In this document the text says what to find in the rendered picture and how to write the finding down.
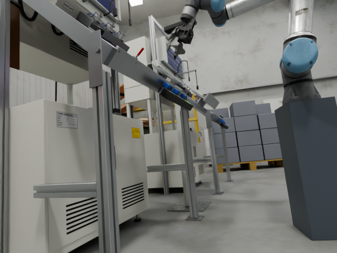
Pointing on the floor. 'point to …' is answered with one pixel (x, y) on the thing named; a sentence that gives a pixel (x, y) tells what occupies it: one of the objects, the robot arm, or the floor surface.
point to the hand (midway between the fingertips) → (170, 54)
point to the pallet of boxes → (247, 135)
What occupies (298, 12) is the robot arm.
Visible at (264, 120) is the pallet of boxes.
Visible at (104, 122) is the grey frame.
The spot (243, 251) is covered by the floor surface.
